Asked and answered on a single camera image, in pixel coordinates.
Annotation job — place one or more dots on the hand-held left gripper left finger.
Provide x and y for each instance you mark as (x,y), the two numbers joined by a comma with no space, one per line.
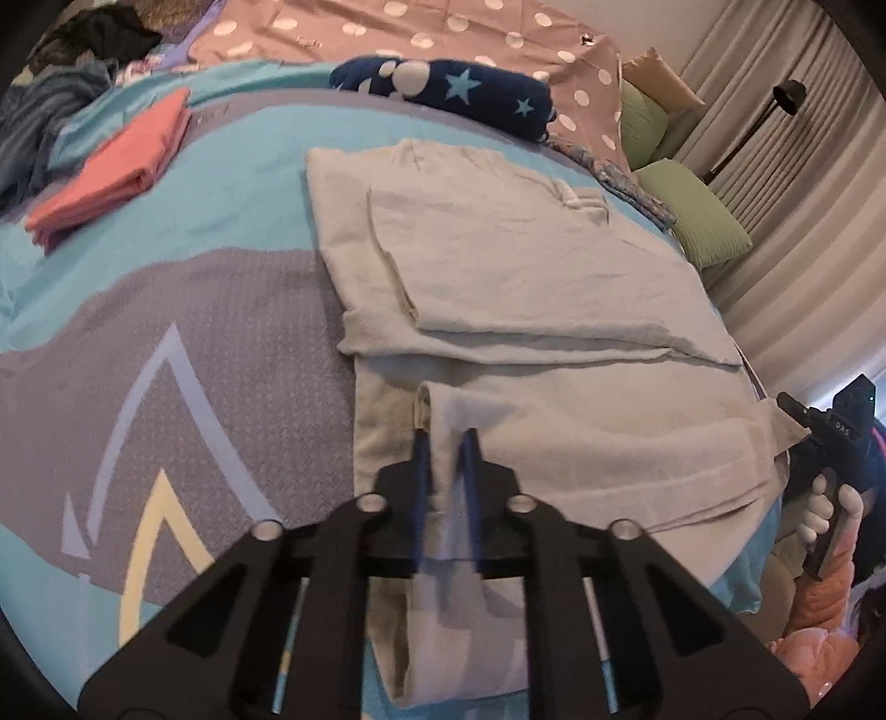
(420,460)

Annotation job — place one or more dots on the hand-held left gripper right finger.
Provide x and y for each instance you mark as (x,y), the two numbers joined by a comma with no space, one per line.
(472,460)

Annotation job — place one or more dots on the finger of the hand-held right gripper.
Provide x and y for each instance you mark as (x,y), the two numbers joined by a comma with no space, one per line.
(803,410)

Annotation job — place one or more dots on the grey shirt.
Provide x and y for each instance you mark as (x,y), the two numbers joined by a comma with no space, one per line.
(526,277)

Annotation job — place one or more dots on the person's right forearm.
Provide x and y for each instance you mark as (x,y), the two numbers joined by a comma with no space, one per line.
(824,609)

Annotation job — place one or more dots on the black clothes pile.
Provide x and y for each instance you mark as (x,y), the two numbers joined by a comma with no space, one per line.
(104,34)

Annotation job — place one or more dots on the person's right hand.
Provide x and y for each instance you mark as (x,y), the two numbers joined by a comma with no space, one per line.
(817,516)

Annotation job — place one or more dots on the white pleated curtain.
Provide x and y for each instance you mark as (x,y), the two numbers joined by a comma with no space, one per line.
(796,242)

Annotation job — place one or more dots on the green pillow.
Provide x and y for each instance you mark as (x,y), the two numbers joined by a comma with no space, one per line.
(699,214)
(644,124)

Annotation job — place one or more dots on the blue patterned bed cover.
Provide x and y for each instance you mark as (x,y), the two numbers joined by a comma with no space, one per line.
(207,311)

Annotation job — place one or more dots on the folded floral cloth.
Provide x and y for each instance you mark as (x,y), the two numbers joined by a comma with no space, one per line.
(623,180)

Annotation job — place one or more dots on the black floor lamp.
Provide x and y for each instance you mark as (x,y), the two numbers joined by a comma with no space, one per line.
(789,97)

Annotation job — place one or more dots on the beige pillow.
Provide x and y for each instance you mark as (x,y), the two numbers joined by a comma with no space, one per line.
(657,76)

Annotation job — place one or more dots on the navy star print blanket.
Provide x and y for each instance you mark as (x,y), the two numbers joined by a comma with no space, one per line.
(457,90)

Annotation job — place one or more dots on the folded pink cloth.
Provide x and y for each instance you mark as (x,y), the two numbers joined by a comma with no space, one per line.
(118,166)

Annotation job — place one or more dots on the pink polka dot sheet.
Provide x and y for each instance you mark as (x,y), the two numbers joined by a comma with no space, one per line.
(498,38)

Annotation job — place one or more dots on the purple printed blanket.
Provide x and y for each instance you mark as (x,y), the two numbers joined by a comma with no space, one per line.
(156,66)

